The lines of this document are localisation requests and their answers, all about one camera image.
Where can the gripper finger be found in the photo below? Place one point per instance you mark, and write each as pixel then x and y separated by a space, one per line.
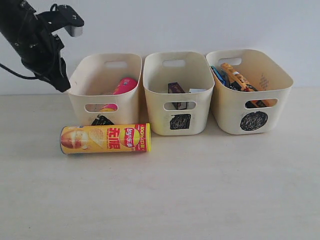
pixel 53 73
pixel 62 17

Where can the second arm black gripper body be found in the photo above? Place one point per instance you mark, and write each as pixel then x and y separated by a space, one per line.
pixel 37 47

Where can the pink Lays chip can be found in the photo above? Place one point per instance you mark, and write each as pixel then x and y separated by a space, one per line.
pixel 125 85

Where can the purple drink carton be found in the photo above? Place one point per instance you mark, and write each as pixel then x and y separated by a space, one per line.
pixel 175 88

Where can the white blue milk carton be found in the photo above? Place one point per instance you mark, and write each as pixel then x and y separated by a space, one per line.
pixel 196 90

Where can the blue black snack bag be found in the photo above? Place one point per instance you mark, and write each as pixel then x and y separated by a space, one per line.
pixel 223 78

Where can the orange black snack bag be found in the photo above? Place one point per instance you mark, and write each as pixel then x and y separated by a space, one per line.
pixel 239 83

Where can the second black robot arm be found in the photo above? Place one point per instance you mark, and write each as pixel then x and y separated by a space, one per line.
pixel 11 13

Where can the left cream plastic bin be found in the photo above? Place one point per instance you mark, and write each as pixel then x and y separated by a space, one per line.
pixel 93 83

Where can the cream plastic bin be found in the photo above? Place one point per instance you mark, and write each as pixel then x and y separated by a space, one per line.
pixel 241 113
pixel 93 83
pixel 192 71

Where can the yellow Lays chip can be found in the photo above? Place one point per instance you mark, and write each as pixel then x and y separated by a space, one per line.
pixel 106 138

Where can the middle cream plastic bin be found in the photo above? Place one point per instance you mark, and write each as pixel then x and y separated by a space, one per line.
pixel 192 71

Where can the right cream plastic bin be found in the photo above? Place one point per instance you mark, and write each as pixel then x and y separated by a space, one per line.
pixel 241 113

